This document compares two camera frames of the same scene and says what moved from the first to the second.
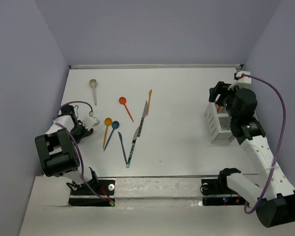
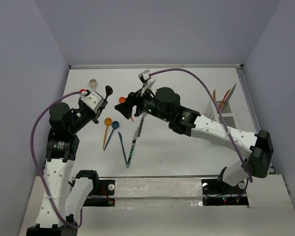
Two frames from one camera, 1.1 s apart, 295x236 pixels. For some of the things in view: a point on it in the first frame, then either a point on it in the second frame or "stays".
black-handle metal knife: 143,115 stays
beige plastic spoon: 93,82 stays
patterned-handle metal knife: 133,143 stays
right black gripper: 221,88 → 133,98
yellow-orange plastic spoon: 107,122 stays
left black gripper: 76,139 → 96,114
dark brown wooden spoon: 88,132 → 108,90
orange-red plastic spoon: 122,101 stays
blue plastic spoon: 115,125 stays
